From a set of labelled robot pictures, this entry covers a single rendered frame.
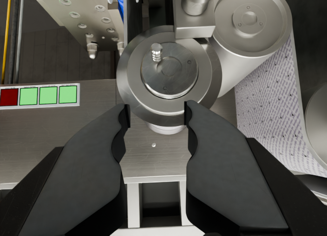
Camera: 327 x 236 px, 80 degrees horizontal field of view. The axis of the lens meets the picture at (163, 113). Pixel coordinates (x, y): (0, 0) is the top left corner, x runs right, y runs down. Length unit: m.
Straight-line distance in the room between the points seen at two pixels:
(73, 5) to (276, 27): 0.42
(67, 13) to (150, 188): 0.54
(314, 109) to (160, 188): 0.49
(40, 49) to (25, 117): 2.05
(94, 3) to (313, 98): 0.46
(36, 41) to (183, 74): 2.61
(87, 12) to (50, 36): 2.18
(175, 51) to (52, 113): 0.50
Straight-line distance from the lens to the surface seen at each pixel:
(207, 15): 0.28
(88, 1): 0.52
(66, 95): 0.67
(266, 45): 0.33
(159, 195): 0.69
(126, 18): 0.33
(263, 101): 0.41
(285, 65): 0.36
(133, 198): 0.62
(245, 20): 0.34
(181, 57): 0.27
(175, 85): 0.25
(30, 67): 2.72
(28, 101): 0.72
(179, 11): 0.28
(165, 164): 0.59
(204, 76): 0.27
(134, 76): 0.27
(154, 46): 0.24
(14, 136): 0.74
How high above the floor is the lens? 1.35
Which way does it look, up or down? 9 degrees down
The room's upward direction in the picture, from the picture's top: 177 degrees clockwise
